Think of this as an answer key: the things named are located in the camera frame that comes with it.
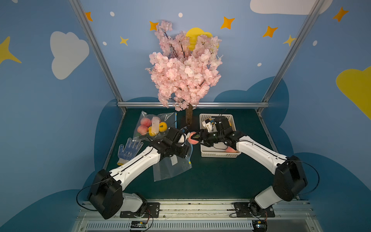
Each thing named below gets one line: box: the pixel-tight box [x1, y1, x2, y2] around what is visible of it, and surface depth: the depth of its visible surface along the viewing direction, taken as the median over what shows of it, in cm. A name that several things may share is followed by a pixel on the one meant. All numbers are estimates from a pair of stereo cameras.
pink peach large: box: [140, 117, 152, 128], surface depth 107 cm
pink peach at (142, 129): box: [137, 124, 149, 136], surface depth 103 cm
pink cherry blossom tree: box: [145, 20, 223, 126], surface depth 70 cm
